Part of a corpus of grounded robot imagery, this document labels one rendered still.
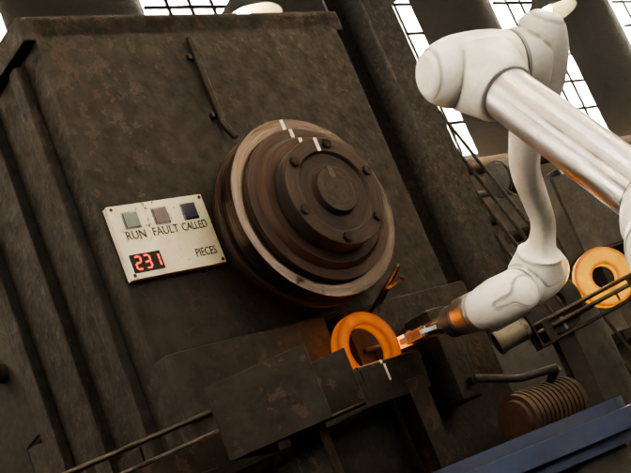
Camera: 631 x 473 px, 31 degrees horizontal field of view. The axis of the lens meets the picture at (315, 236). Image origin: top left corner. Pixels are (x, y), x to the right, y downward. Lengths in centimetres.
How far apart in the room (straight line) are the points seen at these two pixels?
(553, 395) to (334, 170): 74
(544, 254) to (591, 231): 807
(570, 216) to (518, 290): 809
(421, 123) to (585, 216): 378
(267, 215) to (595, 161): 95
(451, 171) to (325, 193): 451
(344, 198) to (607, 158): 93
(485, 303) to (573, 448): 122
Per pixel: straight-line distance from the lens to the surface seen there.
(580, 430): 127
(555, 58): 221
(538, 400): 269
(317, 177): 261
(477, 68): 205
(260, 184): 260
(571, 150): 189
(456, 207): 697
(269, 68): 307
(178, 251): 260
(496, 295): 243
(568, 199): 1057
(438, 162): 705
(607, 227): 1076
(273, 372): 200
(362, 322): 266
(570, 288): 291
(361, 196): 270
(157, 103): 280
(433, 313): 278
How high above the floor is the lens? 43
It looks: 13 degrees up
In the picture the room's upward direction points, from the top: 22 degrees counter-clockwise
